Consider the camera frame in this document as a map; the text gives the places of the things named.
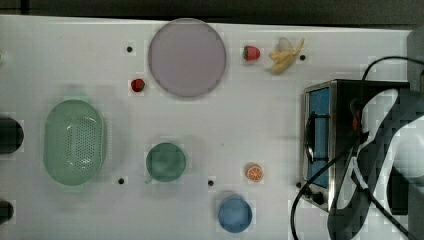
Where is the red ketchup bottle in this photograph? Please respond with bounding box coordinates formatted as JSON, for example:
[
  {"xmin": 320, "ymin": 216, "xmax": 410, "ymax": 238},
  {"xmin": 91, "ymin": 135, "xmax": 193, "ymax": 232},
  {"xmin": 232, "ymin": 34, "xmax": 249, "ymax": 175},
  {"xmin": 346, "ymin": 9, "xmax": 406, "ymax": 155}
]
[{"xmin": 351, "ymin": 104, "xmax": 361, "ymax": 132}]

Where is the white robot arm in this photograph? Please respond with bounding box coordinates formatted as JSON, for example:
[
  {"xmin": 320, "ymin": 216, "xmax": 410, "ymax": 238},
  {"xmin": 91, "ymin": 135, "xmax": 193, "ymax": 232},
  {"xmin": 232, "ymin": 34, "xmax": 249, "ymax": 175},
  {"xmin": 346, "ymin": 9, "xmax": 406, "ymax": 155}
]
[{"xmin": 327, "ymin": 89, "xmax": 423, "ymax": 240}]

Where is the black toaster oven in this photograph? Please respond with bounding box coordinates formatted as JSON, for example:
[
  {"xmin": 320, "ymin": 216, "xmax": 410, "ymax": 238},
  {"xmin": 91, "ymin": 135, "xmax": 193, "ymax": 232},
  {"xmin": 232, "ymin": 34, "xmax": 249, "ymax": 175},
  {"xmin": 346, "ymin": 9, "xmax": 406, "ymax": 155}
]
[{"xmin": 298, "ymin": 79, "xmax": 410, "ymax": 212}]

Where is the green cup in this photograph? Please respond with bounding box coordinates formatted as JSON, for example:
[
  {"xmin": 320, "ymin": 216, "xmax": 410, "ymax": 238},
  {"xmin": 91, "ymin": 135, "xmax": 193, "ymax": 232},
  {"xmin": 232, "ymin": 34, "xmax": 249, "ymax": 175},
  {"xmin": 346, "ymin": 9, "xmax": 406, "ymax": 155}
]
[{"xmin": 145, "ymin": 142, "xmax": 186, "ymax": 184}]

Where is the orange slice toy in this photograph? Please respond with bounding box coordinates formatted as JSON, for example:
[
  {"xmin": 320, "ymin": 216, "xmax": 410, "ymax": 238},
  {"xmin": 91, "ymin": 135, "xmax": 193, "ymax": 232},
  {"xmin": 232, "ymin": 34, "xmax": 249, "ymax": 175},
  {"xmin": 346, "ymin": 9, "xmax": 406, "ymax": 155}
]
[{"xmin": 246, "ymin": 164, "xmax": 264, "ymax": 182}]

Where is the grey round plate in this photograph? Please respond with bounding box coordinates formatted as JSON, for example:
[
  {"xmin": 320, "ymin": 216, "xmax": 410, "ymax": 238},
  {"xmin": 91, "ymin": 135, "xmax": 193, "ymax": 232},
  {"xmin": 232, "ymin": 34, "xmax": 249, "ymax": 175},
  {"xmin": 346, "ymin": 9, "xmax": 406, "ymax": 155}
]
[{"xmin": 148, "ymin": 18, "xmax": 226, "ymax": 97}]

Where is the large red strawberry toy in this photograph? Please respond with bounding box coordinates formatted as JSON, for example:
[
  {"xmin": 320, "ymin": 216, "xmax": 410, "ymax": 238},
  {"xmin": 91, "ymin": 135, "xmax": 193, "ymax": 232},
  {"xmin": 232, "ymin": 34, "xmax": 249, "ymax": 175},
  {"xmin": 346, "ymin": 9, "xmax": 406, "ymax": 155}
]
[{"xmin": 243, "ymin": 45, "xmax": 261, "ymax": 61}]

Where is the small red strawberry toy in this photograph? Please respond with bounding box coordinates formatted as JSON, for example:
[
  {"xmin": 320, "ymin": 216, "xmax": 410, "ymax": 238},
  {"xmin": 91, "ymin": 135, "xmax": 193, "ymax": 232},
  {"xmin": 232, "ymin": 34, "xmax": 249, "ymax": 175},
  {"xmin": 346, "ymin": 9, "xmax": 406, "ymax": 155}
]
[{"xmin": 131, "ymin": 78, "xmax": 145, "ymax": 93}]

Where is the peeled banana toy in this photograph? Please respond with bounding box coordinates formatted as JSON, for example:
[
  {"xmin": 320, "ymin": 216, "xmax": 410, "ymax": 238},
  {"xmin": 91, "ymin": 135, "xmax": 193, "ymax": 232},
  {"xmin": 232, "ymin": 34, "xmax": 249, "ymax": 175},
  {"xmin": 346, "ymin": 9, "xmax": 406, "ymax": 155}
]
[{"xmin": 269, "ymin": 37, "xmax": 305, "ymax": 73}]

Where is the blue round bowl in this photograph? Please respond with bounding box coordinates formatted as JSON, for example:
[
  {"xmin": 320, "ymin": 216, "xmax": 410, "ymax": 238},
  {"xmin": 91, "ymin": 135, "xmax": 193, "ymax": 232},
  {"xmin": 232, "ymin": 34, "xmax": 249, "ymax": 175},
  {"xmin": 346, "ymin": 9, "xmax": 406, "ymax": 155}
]
[{"xmin": 217, "ymin": 195, "xmax": 253, "ymax": 233}]

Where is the green perforated colander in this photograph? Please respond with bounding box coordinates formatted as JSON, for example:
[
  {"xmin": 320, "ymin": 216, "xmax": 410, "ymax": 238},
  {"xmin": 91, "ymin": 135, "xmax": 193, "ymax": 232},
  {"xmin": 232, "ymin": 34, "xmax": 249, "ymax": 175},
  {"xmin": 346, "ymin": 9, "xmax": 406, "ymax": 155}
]
[{"xmin": 43, "ymin": 99, "xmax": 106, "ymax": 186}]

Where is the black cylinder at left edge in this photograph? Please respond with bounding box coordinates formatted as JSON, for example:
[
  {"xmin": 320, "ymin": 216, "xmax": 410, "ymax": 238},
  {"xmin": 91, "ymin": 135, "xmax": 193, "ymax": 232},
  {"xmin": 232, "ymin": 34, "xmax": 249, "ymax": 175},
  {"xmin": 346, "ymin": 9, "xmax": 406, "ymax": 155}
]
[{"xmin": 0, "ymin": 117, "xmax": 24, "ymax": 154}]

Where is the black object at lower left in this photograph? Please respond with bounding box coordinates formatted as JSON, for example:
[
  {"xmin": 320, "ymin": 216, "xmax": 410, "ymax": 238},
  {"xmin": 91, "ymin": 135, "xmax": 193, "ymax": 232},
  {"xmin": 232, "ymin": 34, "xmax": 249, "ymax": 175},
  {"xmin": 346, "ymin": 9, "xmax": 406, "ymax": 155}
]
[{"xmin": 0, "ymin": 200, "xmax": 14, "ymax": 224}]

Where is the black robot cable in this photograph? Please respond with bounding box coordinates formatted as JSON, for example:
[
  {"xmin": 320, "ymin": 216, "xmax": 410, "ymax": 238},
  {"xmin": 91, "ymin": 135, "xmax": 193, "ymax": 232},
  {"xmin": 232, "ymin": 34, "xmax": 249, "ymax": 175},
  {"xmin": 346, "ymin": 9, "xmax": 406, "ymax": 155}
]
[{"xmin": 290, "ymin": 55, "xmax": 424, "ymax": 240}]

